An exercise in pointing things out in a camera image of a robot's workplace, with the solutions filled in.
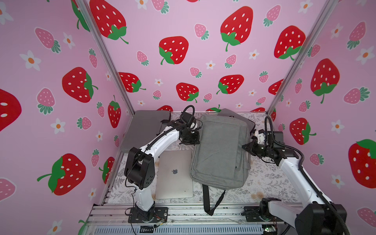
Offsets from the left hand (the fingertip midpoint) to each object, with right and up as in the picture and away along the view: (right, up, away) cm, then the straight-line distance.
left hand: (201, 142), depth 86 cm
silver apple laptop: (-17, -22, -2) cm, 27 cm away
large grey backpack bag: (+9, -10, -6) cm, 15 cm away
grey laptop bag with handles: (-42, +11, +23) cm, 49 cm away
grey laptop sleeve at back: (+23, +22, +36) cm, 48 cm away
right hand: (+22, -2, -6) cm, 22 cm away
